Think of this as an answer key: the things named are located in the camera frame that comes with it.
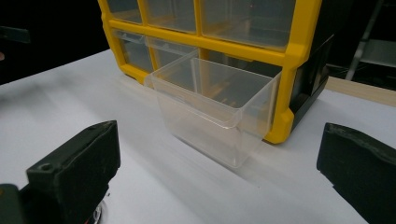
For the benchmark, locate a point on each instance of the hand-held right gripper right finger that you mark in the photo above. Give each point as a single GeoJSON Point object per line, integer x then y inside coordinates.
{"type": "Point", "coordinates": [361, 168]}

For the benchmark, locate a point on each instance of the metal stand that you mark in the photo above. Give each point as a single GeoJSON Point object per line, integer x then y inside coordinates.
{"type": "Point", "coordinates": [370, 46]}

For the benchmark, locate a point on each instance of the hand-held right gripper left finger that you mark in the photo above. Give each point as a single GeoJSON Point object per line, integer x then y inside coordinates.
{"type": "Point", "coordinates": [77, 165]}

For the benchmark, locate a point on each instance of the wooden board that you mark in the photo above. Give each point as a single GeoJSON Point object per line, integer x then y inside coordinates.
{"type": "Point", "coordinates": [361, 90]}

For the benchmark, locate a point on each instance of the large clear plastic drawer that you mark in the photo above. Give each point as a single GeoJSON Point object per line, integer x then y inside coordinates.
{"type": "Point", "coordinates": [214, 109]}
{"type": "Point", "coordinates": [246, 21]}

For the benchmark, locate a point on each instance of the small clear plastic drawer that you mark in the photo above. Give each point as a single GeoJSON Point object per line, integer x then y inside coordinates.
{"type": "Point", "coordinates": [171, 14]}
{"type": "Point", "coordinates": [169, 53]}
{"type": "Point", "coordinates": [132, 51]}
{"type": "Point", "coordinates": [123, 9]}

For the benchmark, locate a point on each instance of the yellow black drawer cabinet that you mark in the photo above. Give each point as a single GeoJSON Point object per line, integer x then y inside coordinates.
{"type": "Point", "coordinates": [299, 62]}

